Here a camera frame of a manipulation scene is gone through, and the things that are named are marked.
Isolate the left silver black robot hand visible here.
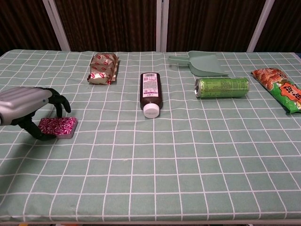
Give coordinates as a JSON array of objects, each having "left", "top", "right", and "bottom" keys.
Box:
[{"left": 0, "top": 86, "right": 71, "bottom": 141}]

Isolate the pink patterned packet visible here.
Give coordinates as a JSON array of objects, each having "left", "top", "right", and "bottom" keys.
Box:
[{"left": 38, "top": 116, "right": 78, "bottom": 139}]

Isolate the silver red foil snack bag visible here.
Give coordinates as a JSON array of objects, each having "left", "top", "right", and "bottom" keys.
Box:
[{"left": 87, "top": 52, "right": 121, "bottom": 85}]

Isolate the brown bottle with white cap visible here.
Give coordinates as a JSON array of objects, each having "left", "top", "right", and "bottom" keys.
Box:
[{"left": 139, "top": 72, "right": 163, "bottom": 119}]

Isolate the green checkered tablecloth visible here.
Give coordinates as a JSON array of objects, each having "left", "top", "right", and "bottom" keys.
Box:
[{"left": 0, "top": 49, "right": 301, "bottom": 223}]

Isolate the mint green plastic dustpan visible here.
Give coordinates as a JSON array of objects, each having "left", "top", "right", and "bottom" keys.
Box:
[{"left": 167, "top": 50, "right": 229, "bottom": 77}]

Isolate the green drink can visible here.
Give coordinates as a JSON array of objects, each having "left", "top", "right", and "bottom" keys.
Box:
[{"left": 194, "top": 77, "right": 250, "bottom": 99}]

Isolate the orange green snack bag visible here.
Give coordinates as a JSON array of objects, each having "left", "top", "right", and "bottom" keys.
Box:
[{"left": 250, "top": 67, "right": 301, "bottom": 115}]

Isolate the white partition post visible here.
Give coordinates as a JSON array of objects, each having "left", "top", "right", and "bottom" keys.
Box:
[
  {"left": 155, "top": 0, "right": 168, "bottom": 52},
  {"left": 246, "top": 0, "right": 276, "bottom": 53},
  {"left": 42, "top": 0, "right": 71, "bottom": 51}
]

